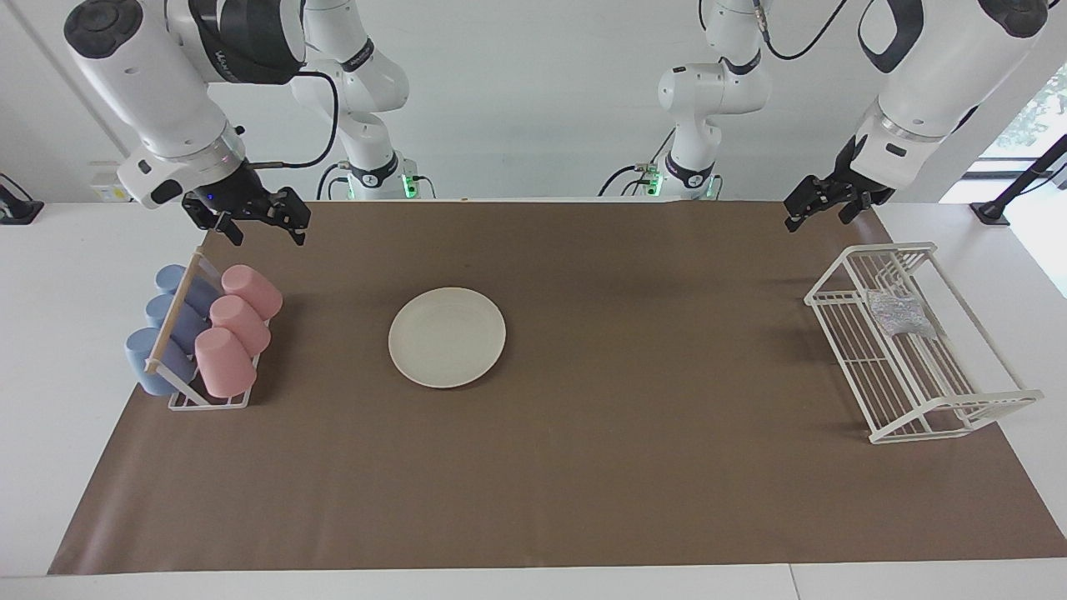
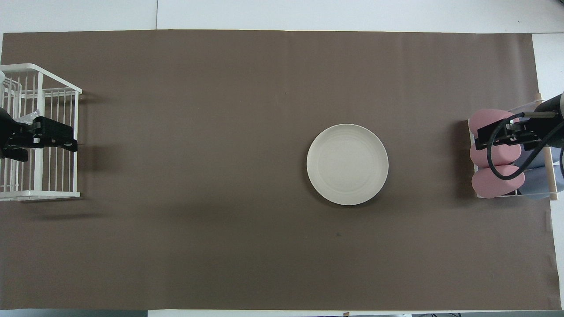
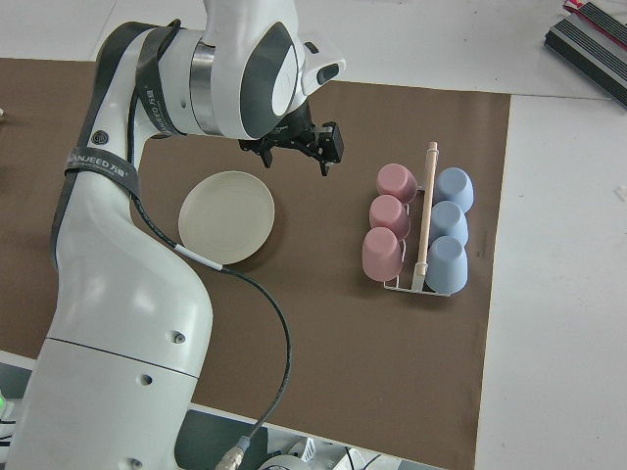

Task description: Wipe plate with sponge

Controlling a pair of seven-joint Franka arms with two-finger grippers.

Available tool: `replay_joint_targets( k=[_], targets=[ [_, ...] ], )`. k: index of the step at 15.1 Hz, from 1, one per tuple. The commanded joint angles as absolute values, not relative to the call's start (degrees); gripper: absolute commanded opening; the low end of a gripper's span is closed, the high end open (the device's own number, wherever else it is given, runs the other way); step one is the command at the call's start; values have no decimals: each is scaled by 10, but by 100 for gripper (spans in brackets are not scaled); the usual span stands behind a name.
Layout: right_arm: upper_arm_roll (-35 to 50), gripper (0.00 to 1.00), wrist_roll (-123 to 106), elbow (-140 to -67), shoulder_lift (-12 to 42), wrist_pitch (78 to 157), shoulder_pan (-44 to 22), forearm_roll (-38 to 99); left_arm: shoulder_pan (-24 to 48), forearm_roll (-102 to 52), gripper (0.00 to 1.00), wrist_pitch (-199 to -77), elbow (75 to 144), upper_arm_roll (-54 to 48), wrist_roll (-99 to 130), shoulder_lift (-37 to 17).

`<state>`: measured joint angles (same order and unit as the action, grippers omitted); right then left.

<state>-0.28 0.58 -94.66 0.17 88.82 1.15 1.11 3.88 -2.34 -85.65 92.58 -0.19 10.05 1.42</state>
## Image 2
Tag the white cup rack wooden bar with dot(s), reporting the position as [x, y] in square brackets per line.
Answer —
[551, 176]

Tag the blue plastic cup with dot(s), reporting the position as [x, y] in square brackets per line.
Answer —
[535, 182]
[531, 160]

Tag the pink plastic cup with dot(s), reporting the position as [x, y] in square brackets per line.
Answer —
[495, 184]
[500, 155]
[487, 118]

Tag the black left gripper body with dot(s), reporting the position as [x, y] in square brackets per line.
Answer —
[11, 132]

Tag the clear bubble wrap piece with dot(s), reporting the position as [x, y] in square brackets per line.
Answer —
[30, 115]

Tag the cream round plate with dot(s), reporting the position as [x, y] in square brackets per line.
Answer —
[347, 164]

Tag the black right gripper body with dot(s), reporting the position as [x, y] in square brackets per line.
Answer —
[553, 119]

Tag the brown table mat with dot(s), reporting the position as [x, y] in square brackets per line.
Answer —
[220, 132]

